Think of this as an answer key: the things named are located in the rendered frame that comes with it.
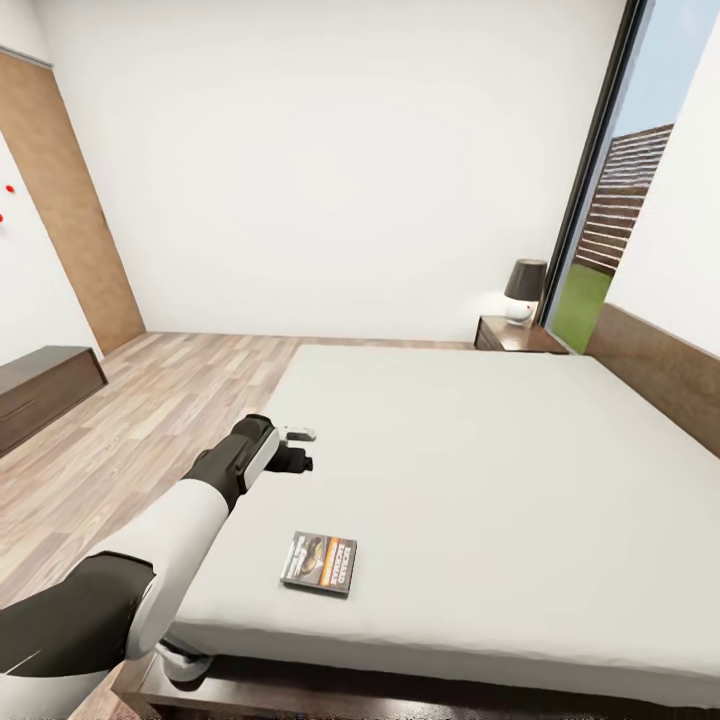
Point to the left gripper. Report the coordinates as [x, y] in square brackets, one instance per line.
[293, 460]

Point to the hardback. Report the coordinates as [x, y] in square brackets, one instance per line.
[320, 561]

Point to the sliding door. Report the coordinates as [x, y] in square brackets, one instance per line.
[37, 129]

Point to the bench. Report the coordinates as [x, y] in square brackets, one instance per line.
[37, 389]

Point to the nightstand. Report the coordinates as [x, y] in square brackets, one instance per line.
[496, 333]

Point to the fixed window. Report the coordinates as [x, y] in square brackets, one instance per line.
[653, 63]

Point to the bed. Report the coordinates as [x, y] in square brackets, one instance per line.
[538, 538]

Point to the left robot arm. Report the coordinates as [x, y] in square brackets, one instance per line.
[118, 601]

